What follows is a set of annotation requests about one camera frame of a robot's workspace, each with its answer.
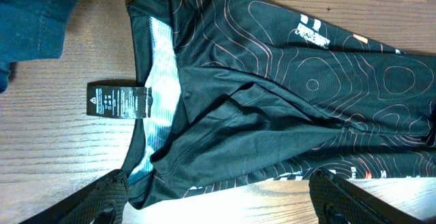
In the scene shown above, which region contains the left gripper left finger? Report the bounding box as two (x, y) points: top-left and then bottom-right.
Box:
(22, 170), (127, 224)

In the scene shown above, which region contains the black orange patterned sports jersey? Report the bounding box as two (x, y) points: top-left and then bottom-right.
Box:
(87, 0), (435, 209)

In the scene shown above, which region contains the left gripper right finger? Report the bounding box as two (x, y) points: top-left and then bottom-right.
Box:
(309, 167), (422, 224)

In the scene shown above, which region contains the folded dark blue garment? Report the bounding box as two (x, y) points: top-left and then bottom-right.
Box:
(1, 0), (78, 92)

